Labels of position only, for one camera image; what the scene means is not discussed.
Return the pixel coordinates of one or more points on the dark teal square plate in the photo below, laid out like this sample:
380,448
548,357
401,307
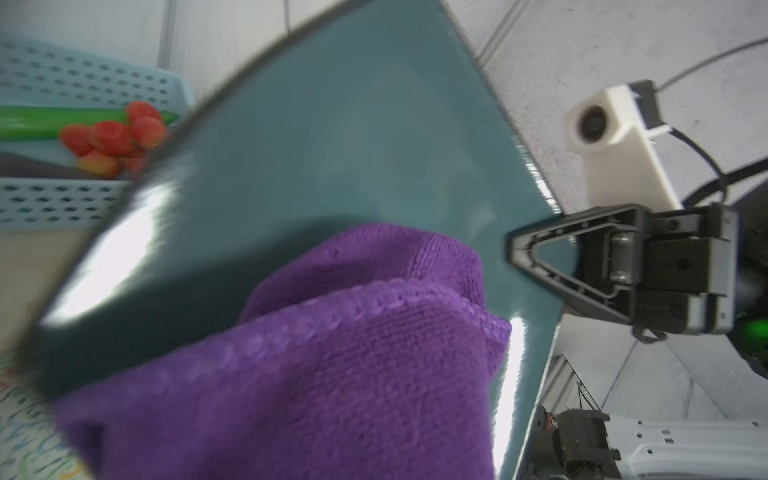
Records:
375,111

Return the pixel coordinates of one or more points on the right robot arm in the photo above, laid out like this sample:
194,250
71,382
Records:
591,444

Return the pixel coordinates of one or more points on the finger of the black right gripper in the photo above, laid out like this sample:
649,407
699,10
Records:
592,260

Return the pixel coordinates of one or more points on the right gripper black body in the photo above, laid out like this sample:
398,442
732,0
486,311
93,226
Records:
688,272

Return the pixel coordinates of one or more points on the green cucumber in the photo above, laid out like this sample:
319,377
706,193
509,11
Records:
24,123

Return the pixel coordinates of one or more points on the light blue perforated basket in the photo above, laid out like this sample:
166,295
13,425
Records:
36,73

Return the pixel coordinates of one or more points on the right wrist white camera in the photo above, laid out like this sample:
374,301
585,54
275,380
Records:
613,132

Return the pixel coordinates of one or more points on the purple cloth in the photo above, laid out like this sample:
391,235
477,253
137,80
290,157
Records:
371,356

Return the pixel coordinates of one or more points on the colourful squiggle round plate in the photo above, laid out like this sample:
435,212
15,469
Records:
31,446

